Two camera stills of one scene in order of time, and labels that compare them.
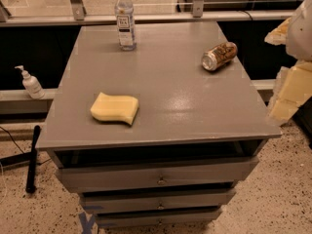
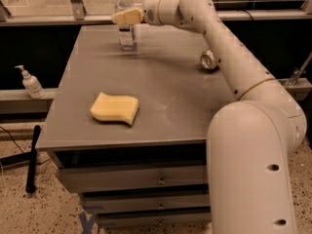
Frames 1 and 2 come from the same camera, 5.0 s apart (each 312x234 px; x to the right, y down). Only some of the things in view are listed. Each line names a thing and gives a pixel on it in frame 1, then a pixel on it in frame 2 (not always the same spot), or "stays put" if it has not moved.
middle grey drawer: [158, 201] stays put
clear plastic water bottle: [125, 18] stays put
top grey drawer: [157, 175] stays put
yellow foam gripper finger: [292, 84] → [133, 16]
